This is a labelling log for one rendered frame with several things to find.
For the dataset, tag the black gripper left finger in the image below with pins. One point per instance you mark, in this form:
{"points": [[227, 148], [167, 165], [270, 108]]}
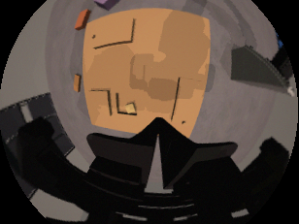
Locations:
{"points": [[137, 151]]}

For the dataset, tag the purple block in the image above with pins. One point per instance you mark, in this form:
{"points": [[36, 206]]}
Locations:
{"points": [[106, 4]]}

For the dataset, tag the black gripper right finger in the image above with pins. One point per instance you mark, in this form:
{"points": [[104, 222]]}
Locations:
{"points": [[178, 153]]}

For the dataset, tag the small tan block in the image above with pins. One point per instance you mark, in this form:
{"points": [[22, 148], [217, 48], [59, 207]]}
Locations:
{"points": [[130, 108]]}

